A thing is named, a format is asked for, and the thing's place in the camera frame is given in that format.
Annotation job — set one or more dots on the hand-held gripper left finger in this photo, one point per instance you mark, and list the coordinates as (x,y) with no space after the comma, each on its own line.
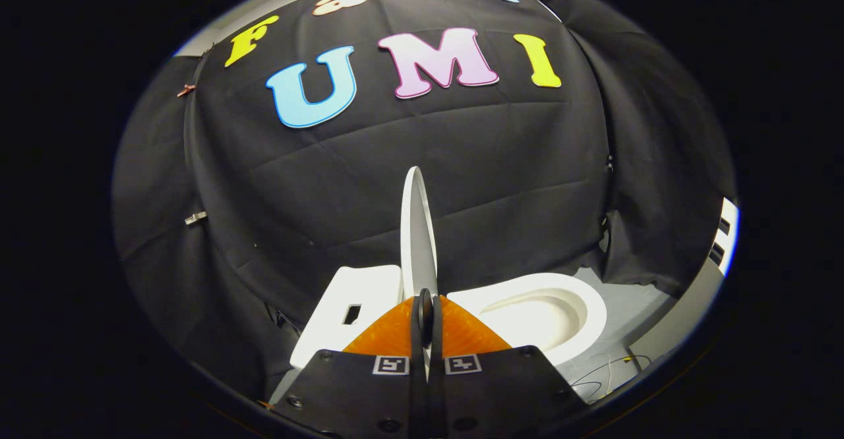
(415,386)

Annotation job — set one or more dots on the black backdrop cloth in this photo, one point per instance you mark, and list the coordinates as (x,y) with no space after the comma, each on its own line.
(395,155)

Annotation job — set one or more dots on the white toilet lid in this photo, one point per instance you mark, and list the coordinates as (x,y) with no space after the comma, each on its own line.
(417,241)

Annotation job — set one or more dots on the silver metal clip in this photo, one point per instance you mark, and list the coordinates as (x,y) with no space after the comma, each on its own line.
(195,219)

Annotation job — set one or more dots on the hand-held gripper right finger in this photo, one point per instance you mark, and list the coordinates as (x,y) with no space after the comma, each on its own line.
(439,399)

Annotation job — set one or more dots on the copper clip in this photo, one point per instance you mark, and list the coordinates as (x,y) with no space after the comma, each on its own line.
(186,89)

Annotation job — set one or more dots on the grey box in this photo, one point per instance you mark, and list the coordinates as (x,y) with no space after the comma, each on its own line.
(686,320)

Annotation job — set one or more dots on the white toilet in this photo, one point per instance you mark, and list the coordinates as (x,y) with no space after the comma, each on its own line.
(587,307)

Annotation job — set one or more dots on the white and black shelf unit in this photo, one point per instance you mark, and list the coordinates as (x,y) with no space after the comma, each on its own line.
(726,228)

